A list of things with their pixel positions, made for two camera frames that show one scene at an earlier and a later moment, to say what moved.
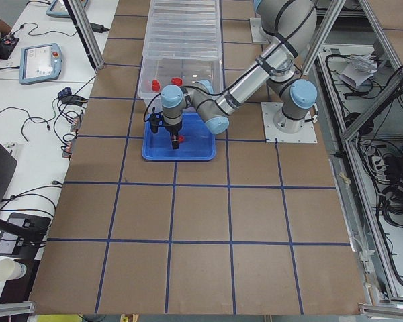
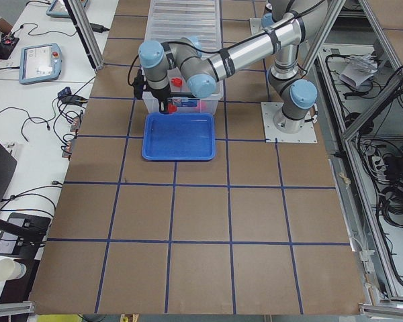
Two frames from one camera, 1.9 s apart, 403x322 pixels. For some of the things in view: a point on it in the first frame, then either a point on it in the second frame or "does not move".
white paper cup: x=5 y=269 does not move
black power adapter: x=97 y=27 does not move
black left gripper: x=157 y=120 → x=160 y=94
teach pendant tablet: x=40 y=63 does not move
